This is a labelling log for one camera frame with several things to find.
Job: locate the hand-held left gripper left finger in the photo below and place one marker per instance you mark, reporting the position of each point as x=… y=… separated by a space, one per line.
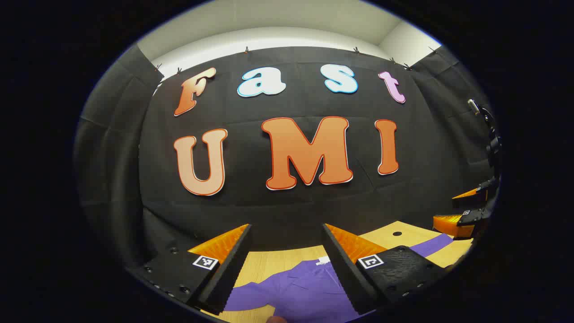
x=228 y=278

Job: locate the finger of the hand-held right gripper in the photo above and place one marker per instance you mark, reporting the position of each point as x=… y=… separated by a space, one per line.
x=468 y=194
x=455 y=224

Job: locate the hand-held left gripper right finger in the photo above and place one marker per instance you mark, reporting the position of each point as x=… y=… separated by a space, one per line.
x=347 y=278

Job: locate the purple knit garment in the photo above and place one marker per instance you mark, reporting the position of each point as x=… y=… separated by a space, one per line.
x=305 y=291

